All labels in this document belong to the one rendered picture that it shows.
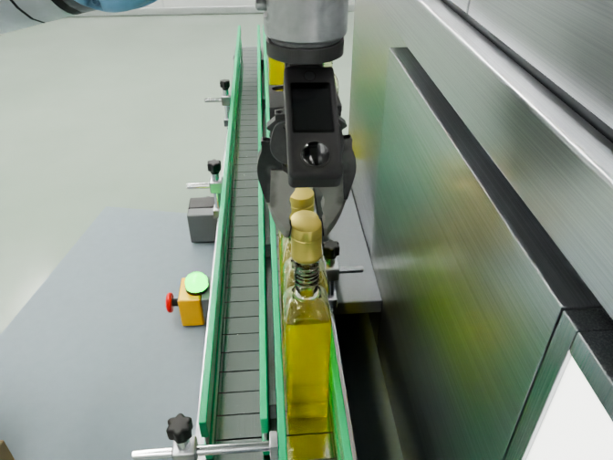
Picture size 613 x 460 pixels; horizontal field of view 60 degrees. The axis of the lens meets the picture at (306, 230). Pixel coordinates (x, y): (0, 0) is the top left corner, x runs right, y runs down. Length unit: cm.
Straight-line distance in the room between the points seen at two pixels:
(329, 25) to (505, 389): 32
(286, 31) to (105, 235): 100
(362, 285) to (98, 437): 51
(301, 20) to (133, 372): 75
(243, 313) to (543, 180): 66
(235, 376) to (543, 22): 63
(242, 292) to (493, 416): 61
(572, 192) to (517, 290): 8
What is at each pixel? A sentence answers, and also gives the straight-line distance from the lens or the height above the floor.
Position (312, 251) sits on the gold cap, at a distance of 58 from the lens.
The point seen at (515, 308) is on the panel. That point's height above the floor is 128.
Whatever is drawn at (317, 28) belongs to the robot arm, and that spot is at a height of 140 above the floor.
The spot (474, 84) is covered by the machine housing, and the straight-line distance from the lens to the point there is 45.
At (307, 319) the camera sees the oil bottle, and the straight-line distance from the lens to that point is 63.
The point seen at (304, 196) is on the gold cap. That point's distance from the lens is 68.
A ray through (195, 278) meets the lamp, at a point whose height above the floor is 85.
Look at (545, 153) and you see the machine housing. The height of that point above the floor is 138.
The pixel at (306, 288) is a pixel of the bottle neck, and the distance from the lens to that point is 62.
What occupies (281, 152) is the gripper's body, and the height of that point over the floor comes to 129.
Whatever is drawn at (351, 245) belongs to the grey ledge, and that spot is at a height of 88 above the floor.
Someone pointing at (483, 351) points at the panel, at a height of 121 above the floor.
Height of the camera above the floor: 153
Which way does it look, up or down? 36 degrees down
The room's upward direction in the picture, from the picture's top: straight up
